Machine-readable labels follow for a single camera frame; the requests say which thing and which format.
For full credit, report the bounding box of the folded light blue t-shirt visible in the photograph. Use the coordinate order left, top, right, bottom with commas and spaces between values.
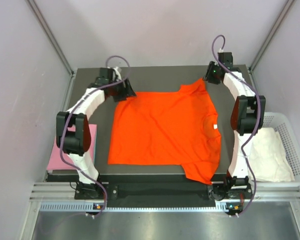
94, 124, 98, 168

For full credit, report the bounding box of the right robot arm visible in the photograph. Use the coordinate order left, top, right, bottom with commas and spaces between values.
204, 50, 266, 198

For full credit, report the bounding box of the slotted cable duct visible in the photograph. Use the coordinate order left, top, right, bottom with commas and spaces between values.
40, 201, 239, 213

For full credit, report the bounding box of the white plastic basket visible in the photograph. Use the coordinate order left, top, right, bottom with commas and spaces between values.
256, 112, 300, 188

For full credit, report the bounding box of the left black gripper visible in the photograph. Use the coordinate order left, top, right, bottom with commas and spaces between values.
109, 76, 136, 103

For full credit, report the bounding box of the orange t-shirt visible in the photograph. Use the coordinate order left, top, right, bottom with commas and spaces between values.
108, 79, 221, 185

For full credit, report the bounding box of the folded pink t-shirt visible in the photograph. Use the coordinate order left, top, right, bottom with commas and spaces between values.
47, 124, 95, 172

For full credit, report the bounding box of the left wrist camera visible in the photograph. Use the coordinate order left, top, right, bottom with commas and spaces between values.
112, 66, 122, 82

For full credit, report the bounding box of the white t-shirt in basket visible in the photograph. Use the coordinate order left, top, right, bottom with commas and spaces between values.
248, 127, 295, 183

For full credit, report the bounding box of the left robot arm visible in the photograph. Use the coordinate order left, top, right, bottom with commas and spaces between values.
56, 66, 136, 198

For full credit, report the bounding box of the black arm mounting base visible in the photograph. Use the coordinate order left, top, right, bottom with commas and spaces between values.
46, 174, 252, 207

